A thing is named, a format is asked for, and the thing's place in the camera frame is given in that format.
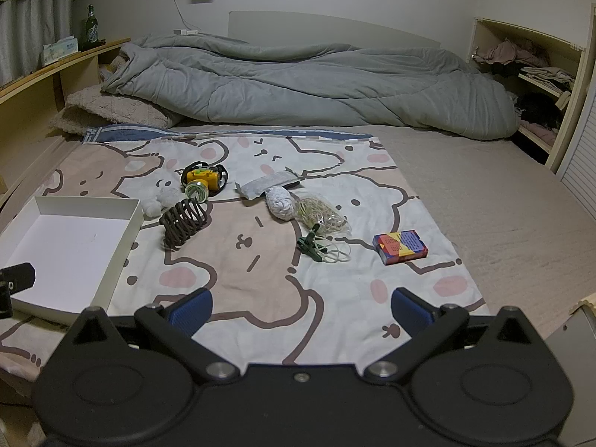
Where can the grey packaged towel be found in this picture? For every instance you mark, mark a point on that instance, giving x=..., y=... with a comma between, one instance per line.
x=265, y=185

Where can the wooden bedside shelf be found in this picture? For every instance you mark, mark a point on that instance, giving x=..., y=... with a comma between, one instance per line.
x=42, y=84

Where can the loose rubber bands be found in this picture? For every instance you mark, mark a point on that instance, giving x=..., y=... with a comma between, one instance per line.
x=337, y=254

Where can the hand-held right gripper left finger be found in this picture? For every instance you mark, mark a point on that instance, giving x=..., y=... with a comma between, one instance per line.
x=192, y=311

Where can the green plastic clip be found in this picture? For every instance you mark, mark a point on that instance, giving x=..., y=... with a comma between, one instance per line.
x=308, y=244

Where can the yellow headlamp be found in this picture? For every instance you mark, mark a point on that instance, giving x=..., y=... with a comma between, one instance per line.
x=202, y=178

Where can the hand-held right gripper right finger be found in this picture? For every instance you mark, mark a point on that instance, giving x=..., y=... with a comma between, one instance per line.
x=412, y=312

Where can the white fluffy toy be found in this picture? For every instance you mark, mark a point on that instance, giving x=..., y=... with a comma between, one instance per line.
x=156, y=201

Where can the grey duvet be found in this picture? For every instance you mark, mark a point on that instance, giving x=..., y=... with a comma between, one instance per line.
x=302, y=84

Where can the white cloth ball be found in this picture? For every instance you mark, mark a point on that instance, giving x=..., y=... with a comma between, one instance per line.
x=279, y=204

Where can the clear bag of rubber bands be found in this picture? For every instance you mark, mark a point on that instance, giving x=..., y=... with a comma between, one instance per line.
x=321, y=212

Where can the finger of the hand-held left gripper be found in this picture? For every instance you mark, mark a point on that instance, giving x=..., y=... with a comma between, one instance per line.
x=18, y=275

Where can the grey curtain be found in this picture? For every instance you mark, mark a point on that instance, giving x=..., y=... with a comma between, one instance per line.
x=32, y=32

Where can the brown spiral hair clip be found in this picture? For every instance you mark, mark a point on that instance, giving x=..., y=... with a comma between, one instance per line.
x=184, y=221

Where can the colourful card box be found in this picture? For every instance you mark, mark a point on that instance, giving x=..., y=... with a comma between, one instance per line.
x=400, y=247

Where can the white power adapter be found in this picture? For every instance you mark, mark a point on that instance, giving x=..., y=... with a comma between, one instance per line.
x=185, y=32

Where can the dark clothes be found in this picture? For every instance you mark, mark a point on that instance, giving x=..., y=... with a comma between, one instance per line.
x=542, y=109

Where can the white cardboard box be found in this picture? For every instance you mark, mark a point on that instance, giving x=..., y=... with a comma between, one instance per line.
x=70, y=247

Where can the cream open shelf unit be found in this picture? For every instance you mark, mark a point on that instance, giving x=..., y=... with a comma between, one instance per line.
x=575, y=102

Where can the green glass bottle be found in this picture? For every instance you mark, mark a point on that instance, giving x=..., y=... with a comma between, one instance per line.
x=91, y=30

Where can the beige folded clothes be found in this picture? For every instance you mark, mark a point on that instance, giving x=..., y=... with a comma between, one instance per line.
x=547, y=78

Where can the bear printed blanket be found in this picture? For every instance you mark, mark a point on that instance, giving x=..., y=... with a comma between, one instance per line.
x=260, y=265

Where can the tissue pack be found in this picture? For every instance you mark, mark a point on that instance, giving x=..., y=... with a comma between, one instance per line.
x=59, y=50

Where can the pink folded cloth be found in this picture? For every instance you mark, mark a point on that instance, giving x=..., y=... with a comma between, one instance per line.
x=542, y=132

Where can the pink crumpled clothes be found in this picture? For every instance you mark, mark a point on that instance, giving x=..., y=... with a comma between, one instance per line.
x=510, y=53

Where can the white louvre door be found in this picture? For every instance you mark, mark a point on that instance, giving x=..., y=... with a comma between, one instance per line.
x=579, y=163

